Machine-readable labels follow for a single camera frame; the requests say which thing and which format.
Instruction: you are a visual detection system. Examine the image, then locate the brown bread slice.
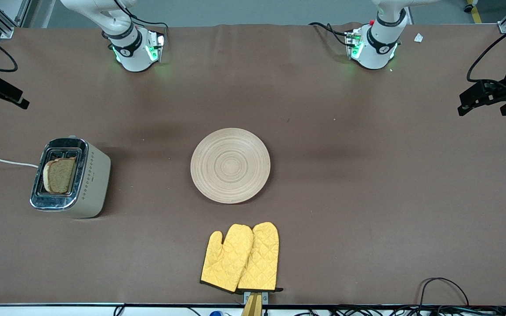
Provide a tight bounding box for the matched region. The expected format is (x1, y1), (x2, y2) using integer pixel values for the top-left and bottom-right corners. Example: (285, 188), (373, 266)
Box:
(43, 157), (78, 194)

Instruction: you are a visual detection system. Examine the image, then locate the round wooden plate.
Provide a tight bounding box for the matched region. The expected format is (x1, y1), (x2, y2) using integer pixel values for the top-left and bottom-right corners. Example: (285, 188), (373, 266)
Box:
(190, 128), (271, 205)

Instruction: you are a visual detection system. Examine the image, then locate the cream and chrome toaster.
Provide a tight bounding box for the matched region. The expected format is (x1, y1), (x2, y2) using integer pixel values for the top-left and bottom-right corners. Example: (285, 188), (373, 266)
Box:
(29, 136), (112, 219)

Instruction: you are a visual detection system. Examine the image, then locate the yellow quilted oven mitt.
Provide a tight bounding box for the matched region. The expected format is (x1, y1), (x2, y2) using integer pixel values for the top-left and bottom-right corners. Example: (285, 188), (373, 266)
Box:
(200, 224), (254, 293)
(237, 222), (284, 294)

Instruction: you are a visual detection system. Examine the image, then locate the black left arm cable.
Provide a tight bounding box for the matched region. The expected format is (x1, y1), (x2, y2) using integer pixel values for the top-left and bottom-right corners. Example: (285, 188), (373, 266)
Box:
(466, 18), (506, 84)

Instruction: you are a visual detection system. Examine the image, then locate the grey base connector bracket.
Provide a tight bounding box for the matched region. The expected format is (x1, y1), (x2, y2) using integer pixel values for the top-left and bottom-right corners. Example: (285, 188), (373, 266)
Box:
(145, 32), (166, 63)
(344, 29), (364, 61)

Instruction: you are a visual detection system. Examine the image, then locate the looped black cable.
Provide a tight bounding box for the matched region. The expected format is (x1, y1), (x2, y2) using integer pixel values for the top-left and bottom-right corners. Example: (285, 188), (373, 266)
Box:
(419, 277), (470, 308)

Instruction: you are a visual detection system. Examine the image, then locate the wooden stick with metal bracket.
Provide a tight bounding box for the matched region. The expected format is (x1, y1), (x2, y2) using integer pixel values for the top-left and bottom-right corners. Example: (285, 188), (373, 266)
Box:
(241, 291), (269, 316)

